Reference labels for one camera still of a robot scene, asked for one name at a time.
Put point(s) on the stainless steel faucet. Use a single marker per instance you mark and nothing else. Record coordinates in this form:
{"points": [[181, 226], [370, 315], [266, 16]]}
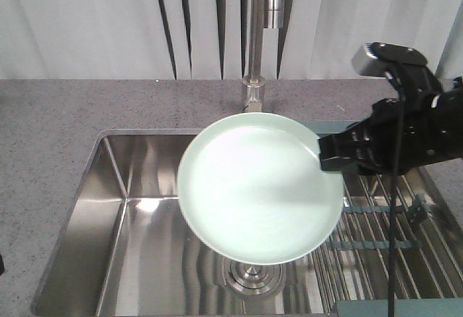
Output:
{"points": [[264, 14]]}

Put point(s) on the stainless steel sink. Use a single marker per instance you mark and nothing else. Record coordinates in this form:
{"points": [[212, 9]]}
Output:
{"points": [[127, 250]]}

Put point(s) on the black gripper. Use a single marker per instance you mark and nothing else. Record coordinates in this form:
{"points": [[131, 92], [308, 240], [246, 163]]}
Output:
{"points": [[421, 126]]}

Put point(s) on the light green round plate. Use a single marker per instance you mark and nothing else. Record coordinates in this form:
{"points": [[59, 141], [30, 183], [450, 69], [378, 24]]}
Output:
{"points": [[251, 188]]}

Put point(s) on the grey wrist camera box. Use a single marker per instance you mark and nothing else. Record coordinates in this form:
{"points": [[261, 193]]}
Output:
{"points": [[374, 59]]}

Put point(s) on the round steel sink drain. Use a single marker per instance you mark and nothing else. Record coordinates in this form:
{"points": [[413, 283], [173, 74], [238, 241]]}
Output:
{"points": [[252, 279]]}

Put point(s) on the grey metal dish rack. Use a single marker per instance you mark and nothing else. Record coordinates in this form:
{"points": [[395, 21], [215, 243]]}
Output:
{"points": [[396, 251]]}

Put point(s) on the white pleated curtain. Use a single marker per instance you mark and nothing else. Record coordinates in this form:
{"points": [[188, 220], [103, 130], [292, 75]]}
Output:
{"points": [[207, 39]]}

